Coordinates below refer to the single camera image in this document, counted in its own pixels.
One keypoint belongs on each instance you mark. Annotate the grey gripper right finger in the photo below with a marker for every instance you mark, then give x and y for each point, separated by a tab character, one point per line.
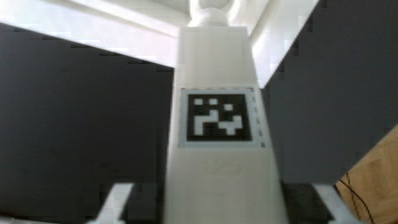
338	209

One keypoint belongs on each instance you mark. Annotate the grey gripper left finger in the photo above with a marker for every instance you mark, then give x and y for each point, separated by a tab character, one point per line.
113	208

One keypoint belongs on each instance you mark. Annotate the white desk leg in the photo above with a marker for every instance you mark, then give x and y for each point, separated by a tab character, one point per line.
223	186

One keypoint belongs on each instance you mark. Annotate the white desk top tray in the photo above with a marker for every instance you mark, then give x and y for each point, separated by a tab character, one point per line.
130	26

